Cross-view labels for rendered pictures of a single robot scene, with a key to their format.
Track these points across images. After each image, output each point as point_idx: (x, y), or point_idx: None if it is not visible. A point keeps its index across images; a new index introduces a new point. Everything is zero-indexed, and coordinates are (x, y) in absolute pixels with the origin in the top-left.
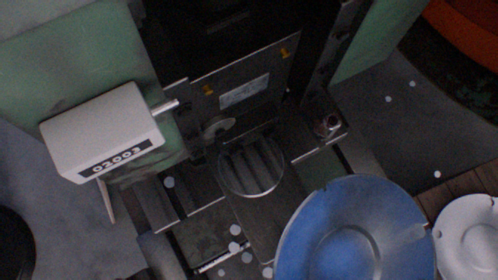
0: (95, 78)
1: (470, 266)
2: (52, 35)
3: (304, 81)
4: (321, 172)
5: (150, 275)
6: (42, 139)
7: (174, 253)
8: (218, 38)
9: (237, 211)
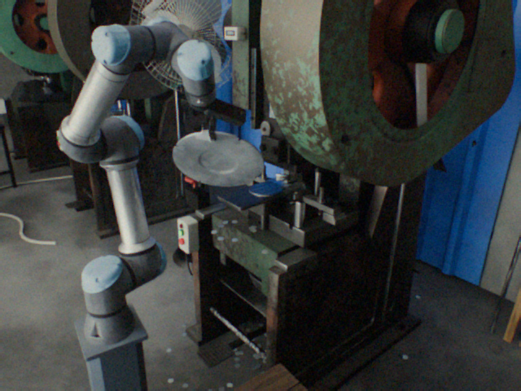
0: (242, 19)
1: None
2: (241, 0)
3: None
4: (278, 243)
5: (206, 195)
6: None
7: (218, 210)
8: None
9: (241, 189)
